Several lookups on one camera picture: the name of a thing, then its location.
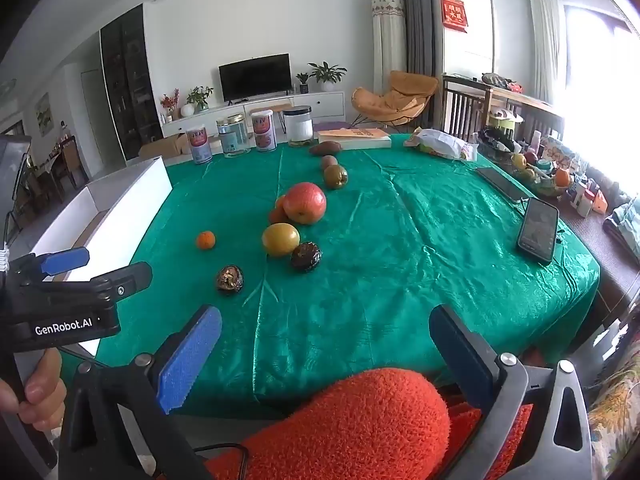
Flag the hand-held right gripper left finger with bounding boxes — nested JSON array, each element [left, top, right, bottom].
[[59, 304, 223, 480]]

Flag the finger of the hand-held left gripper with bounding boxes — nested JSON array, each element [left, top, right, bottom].
[[10, 246, 91, 281], [97, 261, 153, 303]]

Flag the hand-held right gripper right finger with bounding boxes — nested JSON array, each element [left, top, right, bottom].
[[429, 304, 593, 480]]

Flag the white cardboard box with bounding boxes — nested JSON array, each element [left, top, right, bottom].
[[25, 156, 174, 358]]

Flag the dark passion fruit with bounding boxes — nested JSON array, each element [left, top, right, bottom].
[[291, 241, 323, 273], [216, 266, 245, 295]]

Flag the yellow round fruit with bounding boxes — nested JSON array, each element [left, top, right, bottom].
[[261, 223, 301, 258]]

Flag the red apple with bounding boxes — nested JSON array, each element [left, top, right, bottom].
[[283, 182, 328, 225]]

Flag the yellow-green round fruit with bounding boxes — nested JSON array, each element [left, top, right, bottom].
[[323, 164, 349, 190]]

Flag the person's left hand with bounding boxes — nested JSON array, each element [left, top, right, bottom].
[[0, 347, 67, 432]]

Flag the green tablecloth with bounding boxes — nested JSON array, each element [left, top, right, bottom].
[[92, 132, 601, 418]]

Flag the orange fleece garment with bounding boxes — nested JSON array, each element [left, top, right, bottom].
[[205, 367, 533, 480]]

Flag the brown cardboard box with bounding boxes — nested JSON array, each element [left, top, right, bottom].
[[138, 132, 223, 161]]

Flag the black smartphone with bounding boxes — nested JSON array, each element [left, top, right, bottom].
[[516, 197, 560, 265]]

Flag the white and pink can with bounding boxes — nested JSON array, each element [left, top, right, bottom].
[[186, 125, 213, 165]]

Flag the glass jars with metal lids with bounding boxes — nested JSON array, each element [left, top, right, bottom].
[[216, 114, 249, 156]]

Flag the dark flat tablet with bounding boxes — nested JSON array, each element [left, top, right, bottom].
[[475, 167, 530, 204]]

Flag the red flowers in vase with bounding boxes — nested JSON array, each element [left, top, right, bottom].
[[160, 89, 181, 122]]

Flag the black display cabinet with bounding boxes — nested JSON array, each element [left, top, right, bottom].
[[99, 4, 163, 162]]

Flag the fruit basket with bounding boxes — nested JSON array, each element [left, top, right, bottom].
[[510, 152, 573, 198]]

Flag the bushy green potted plant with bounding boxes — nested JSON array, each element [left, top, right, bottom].
[[186, 86, 215, 113]]

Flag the white plastic bag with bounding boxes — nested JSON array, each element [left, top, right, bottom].
[[404, 128, 479, 162]]

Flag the folded teal cloth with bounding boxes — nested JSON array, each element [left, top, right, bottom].
[[602, 197, 640, 251]]

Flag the small wooden side table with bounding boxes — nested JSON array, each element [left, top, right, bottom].
[[249, 103, 293, 133]]

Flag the white jar with black lid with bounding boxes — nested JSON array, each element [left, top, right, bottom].
[[288, 105, 314, 143]]

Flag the black television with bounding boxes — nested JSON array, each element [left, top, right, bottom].
[[218, 53, 293, 103]]

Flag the flat yellow and white box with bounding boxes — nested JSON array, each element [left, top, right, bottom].
[[317, 128, 392, 151]]

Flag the dark wooden bench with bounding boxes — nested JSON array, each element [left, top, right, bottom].
[[442, 74, 563, 143]]

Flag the white television cabinet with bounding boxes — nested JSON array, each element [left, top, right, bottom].
[[161, 91, 347, 137]]

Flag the orange lounge chair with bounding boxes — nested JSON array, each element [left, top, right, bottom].
[[351, 70, 440, 128]]

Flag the large green potted plant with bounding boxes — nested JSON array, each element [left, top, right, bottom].
[[307, 61, 348, 93]]

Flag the covered standing air conditioner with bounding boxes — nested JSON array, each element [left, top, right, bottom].
[[371, 0, 407, 92]]

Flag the white curtain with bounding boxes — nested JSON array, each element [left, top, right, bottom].
[[527, 0, 568, 106]]

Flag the grey curtain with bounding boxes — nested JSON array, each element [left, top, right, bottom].
[[390, 0, 441, 126]]

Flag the black cable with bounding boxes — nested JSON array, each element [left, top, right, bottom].
[[192, 442, 251, 467]]

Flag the framed wall painting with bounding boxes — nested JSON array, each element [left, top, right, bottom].
[[34, 92, 54, 137]]

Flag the red wall hanging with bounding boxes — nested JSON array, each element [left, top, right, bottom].
[[440, 0, 470, 34]]

